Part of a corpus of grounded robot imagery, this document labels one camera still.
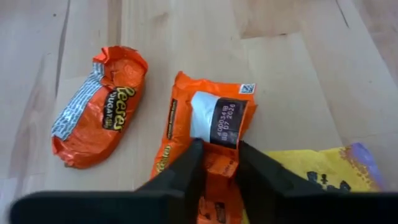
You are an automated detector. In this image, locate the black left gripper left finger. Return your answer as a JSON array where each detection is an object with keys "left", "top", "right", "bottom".
[{"left": 136, "top": 138, "right": 206, "bottom": 224}]

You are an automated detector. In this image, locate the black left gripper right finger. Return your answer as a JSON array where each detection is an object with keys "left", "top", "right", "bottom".
[{"left": 235, "top": 140, "right": 328, "bottom": 224}]

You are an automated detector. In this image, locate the yellow candy pack purple edge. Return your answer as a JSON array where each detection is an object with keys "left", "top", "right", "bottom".
[{"left": 241, "top": 142, "right": 385, "bottom": 224}]

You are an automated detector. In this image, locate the orange Reese's candy wrapper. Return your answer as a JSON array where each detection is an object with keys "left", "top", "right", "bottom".
[
  {"left": 150, "top": 70, "right": 258, "bottom": 224},
  {"left": 51, "top": 45, "right": 149, "bottom": 170}
]

